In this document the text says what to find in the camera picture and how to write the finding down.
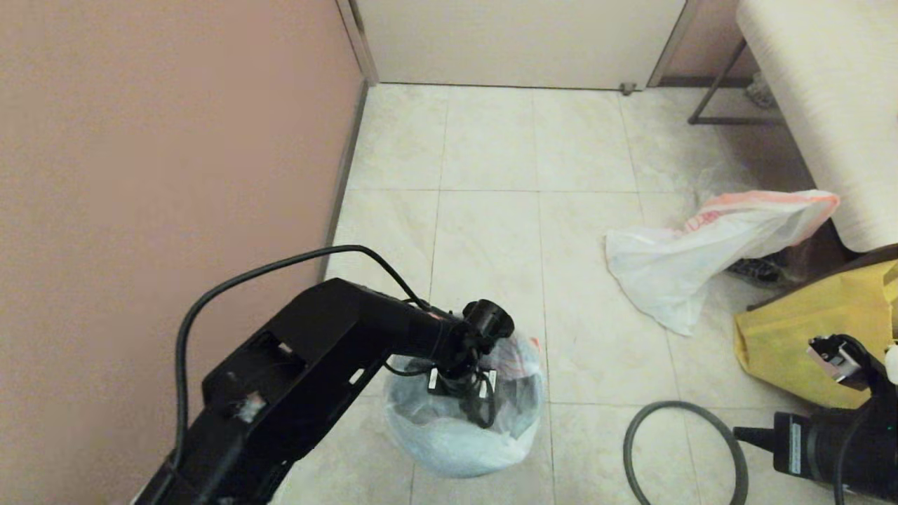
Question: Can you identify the grey bin rim ring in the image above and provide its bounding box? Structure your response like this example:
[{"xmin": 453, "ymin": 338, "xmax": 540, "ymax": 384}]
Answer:
[{"xmin": 623, "ymin": 401, "xmax": 749, "ymax": 505}]

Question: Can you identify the white door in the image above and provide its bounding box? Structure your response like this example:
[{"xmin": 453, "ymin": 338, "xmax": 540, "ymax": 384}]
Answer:
[{"xmin": 349, "ymin": 0, "xmax": 688, "ymax": 91}]

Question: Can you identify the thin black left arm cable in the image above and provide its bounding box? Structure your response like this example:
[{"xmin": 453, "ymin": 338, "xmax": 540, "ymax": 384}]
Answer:
[{"xmin": 172, "ymin": 245, "xmax": 430, "ymax": 472}]

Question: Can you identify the clear bag with dark contents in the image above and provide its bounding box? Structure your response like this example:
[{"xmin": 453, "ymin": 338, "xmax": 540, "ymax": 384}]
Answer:
[{"xmin": 726, "ymin": 238, "xmax": 807, "ymax": 285}]

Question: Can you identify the black left camera cable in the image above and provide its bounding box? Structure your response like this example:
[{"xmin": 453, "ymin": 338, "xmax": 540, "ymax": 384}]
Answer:
[{"xmin": 382, "ymin": 361, "xmax": 500, "ymax": 431}]

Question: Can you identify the dark grey baseboard strip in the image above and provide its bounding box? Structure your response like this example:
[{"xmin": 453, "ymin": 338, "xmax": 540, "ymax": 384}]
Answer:
[{"xmin": 319, "ymin": 81, "xmax": 370, "ymax": 281}]

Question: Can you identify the dark metal table frame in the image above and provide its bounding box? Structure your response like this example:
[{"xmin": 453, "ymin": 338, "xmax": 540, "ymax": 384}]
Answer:
[{"xmin": 688, "ymin": 39, "xmax": 785, "ymax": 127}]

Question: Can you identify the small clear plastic wrapper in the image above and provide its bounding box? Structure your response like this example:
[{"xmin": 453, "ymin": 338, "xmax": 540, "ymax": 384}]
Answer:
[{"xmin": 744, "ymin": 72, "xmax": 774, "ymax": 111}]

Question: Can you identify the white plastic bag liner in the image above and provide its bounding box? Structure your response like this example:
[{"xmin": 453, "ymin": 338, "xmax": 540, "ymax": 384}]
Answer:
[{"xmin": 384, "ymin": 330, "xmax": 547, "ymax": 479}]

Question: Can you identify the grey door frame post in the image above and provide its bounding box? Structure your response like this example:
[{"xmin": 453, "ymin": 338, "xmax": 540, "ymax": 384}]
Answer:
[
  {"xmin": 644, "ymin": 0, "xmax": 702, "ymax": 89},
  {"xmin": 335, "ymin": 0, "xmax": 381, "ymax": 86}
]

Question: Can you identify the white bag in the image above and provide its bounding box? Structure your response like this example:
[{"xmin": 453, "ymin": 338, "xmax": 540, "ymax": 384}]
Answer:
[{"xmin": 605, "ymin": 189, "xmax": 840, "ymax": 336}]

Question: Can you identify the yellow fabric bag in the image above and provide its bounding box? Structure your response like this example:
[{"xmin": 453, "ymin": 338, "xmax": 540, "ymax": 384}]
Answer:
[{"xmin": 733, "ymin": 260, "xmax": 898, "ymax": 410}]

